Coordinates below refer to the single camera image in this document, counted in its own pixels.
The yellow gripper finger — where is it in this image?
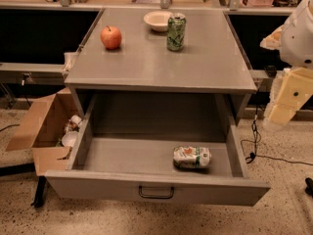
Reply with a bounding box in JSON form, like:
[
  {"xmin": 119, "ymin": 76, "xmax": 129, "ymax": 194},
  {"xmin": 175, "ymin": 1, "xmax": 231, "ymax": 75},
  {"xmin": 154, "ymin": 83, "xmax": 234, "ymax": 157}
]
[
  {"xmin": 260, "ymin": 26, "xmax": 282, "ymax": 50},
  {"xmin": 267, "ymin": 68, "xmax": 313, "ymax": 126}
]

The crushed white green 7up can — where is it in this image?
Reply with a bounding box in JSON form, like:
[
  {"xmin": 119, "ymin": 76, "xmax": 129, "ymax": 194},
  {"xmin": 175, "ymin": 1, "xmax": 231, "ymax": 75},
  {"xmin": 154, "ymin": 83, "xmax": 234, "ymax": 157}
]
[{"xmin": 173, "ymin": 146, "xmax": 211, "ymax": 169}]

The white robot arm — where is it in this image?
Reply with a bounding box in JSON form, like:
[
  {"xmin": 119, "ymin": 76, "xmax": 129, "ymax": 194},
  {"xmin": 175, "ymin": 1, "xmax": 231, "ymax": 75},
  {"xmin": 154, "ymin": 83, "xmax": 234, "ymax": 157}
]
[{"xmin": 260, "ymin": 0, "xmax": 313, "ymax": 131}]

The upright green soda can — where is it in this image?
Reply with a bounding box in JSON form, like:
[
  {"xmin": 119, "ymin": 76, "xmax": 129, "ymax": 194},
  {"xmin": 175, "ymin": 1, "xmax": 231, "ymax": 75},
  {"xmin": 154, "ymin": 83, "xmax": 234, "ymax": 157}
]
[{"xmin": 167, "ymin": 13, "xmax": 187, "ymax": 51}]

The open grey top drawer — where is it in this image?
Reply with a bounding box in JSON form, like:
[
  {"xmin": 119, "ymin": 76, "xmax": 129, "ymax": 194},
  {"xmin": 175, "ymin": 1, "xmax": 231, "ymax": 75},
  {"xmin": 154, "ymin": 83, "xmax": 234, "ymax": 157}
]
[{"xmin": 46, "ymin": 91, "xmax": 270, "ymax": 206}]

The black phone on ledge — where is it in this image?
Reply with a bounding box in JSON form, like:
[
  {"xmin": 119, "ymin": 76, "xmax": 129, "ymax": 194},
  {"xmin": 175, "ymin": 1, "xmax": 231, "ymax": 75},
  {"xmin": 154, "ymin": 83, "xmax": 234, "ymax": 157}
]
[{"xmin": 264, "ymin": 66, "xmax": 277, "ymax": 77}]

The white ceramic bowl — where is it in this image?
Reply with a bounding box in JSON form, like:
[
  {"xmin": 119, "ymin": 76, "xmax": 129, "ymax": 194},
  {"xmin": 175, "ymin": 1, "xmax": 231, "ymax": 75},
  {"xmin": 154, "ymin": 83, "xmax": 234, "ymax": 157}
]
[{"xmin": 144, "ymin": 11, "xmax": 171, "ymax": 32}]

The grey metal cabinet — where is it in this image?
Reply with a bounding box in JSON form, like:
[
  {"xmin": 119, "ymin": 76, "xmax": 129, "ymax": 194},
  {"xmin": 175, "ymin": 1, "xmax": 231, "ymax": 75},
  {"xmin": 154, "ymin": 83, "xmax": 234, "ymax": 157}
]
[{"xmin": 66, "ymin": 8, "xmax": 256, "ymax": 124}]

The red apple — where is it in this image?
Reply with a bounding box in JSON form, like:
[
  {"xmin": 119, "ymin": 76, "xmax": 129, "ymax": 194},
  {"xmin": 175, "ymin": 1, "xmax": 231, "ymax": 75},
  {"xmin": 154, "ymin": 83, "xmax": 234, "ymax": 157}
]
[{"xmin": 101, "ymin": 25, "xmax": 122, "ymax": 50}]

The white cup in box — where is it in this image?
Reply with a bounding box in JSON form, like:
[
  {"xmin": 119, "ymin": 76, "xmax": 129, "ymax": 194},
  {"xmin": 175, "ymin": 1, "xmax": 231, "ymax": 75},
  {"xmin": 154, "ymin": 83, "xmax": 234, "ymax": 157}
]
[{"xmin": 69, "ymin": 115, "xmax": 82, "ymax": 126}]

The white lid in box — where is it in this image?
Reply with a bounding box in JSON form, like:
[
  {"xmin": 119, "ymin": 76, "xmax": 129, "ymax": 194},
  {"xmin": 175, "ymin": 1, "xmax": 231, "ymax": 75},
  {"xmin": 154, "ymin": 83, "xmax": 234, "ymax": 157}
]
[{"xmin": 62, "ymin": 131, "xmax": 78, "ymax": 147}]

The brown cardboard box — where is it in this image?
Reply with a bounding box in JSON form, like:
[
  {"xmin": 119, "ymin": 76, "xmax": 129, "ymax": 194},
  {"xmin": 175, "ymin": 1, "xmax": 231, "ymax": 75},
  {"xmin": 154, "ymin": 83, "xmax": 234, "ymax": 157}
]
[{"xmin": 6, "ymin": 88, "xmax": 78, "ymax": 176}]

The black stand leg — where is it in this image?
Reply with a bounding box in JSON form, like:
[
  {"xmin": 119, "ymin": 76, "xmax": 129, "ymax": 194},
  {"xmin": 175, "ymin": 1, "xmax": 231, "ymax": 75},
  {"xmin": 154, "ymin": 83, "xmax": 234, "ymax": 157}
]
[{"xmin": 31, "ymin": 176, "xmax": 47, "ymax": 208}]

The black floor cable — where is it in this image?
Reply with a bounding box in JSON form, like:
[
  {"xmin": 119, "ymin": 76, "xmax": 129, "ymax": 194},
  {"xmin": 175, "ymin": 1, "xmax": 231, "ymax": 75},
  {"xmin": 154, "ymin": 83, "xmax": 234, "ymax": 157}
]
[{"xmin": 240, "ymin": 106, "xmax": 313, "ymax": 167}]

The black drawer handle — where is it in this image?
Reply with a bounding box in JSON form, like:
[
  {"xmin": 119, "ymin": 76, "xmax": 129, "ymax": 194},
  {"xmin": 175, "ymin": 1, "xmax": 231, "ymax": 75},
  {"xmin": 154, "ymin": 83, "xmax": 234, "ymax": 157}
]
[{"xmin": 138, "ymin": 186, "xmax": 175, "ymax": 200}]

